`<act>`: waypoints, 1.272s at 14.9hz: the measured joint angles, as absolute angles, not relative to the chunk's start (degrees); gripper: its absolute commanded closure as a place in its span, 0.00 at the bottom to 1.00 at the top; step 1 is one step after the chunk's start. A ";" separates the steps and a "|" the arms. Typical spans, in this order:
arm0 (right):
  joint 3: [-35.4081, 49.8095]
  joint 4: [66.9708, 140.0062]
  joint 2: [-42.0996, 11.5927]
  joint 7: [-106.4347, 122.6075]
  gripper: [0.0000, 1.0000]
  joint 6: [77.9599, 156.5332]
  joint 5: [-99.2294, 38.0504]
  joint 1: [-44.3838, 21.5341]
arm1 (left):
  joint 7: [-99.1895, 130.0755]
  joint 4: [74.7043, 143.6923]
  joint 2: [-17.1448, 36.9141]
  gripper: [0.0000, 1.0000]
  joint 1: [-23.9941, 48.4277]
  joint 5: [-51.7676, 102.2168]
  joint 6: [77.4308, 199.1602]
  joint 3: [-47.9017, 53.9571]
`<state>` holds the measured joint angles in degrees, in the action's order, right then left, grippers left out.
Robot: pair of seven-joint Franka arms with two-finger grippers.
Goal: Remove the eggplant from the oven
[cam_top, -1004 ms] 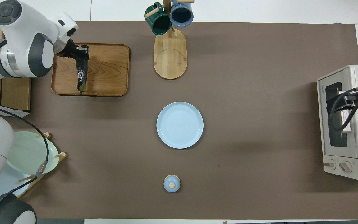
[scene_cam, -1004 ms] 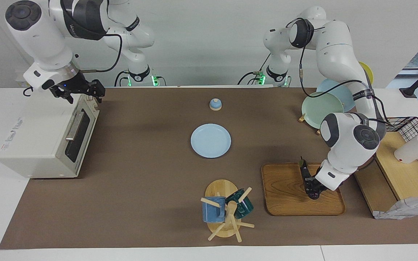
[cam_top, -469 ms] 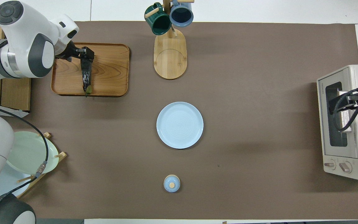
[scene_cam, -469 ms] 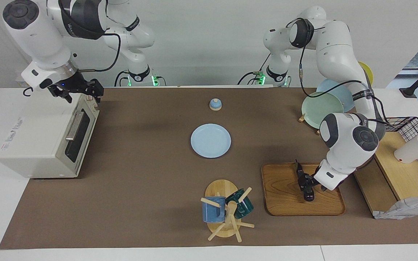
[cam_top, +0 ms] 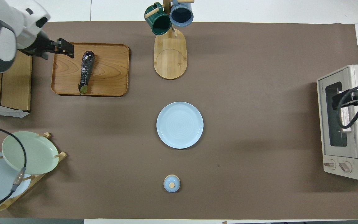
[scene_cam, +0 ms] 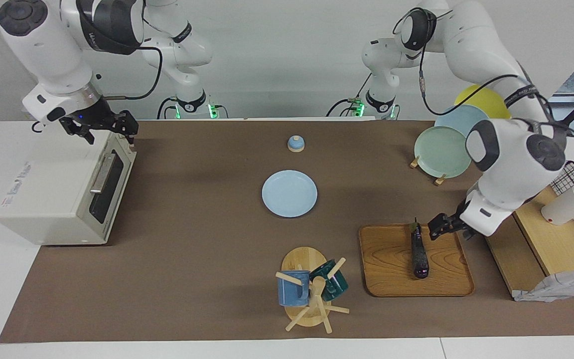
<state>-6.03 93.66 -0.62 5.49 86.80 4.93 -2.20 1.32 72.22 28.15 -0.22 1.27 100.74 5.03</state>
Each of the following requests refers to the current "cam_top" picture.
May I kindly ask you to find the wooden mug tree stand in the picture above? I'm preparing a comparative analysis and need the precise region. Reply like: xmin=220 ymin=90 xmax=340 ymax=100
xmin=144 ymin=0 xmax=195 ymax=80

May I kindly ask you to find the blue mug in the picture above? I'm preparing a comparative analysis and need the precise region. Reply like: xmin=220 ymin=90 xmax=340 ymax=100
xmin=169 ymin=0 xmax=194 ymax=28

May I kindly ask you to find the small blue lidded jar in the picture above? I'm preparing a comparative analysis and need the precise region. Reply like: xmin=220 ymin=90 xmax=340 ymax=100
xmin=163 ymin=174 xmax=181 ymax=193

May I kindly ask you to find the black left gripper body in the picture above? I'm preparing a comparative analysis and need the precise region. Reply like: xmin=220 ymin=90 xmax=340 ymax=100
xmin=17 ymin=30 xmax=59 ymax=60

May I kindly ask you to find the wooden serving tray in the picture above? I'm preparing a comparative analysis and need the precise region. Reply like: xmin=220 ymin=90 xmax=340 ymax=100
xmin=51 ymin=42 xmax=130 ymax=97

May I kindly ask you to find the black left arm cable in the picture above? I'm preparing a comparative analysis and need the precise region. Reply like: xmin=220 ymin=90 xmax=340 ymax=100
xmin=0 ymin=123 xmax=28 ymax=220

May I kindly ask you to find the wooden plate rack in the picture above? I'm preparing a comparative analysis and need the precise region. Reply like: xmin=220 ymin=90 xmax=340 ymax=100
xmin=0 ymin=132 xmax=67 ymax=213

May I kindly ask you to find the toaster oven glass door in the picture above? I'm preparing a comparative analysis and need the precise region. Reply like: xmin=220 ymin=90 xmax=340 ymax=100
xmin=317 ymin=69 xmax=358 ymax=159

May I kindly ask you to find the dark purple eggplant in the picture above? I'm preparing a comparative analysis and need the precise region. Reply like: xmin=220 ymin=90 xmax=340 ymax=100
xmin=78 ymin=50 xmax=95 ymax=95

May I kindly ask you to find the wooden shelf with wire basket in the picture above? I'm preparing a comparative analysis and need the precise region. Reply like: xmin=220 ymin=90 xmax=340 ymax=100
xmin=0 ymin=50 xmax=33 ymax=118

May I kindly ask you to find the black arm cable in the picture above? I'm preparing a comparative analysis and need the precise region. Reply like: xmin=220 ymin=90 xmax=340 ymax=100
xmin=336 ymin=83 xmax=358 ymax=130
xmin=0 ymin=123 xmax=28 ymax=220

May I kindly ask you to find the pale green plate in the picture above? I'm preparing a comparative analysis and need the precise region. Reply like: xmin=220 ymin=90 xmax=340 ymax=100
xmin=2 ymin=131 xmax=59 ymax=175

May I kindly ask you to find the brown table mat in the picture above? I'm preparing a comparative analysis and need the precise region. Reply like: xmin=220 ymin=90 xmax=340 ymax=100
xmin=0 ymin=21 xmax=358 ymax=220

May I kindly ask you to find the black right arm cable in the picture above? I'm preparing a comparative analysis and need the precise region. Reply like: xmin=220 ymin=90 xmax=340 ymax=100
xmin=336 ymin=83 xmax=358 ymax=130

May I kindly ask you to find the dark green mug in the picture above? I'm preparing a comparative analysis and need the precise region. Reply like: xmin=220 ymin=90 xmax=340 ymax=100
xmin=144 ymin=2 xmax=172 ymax=35

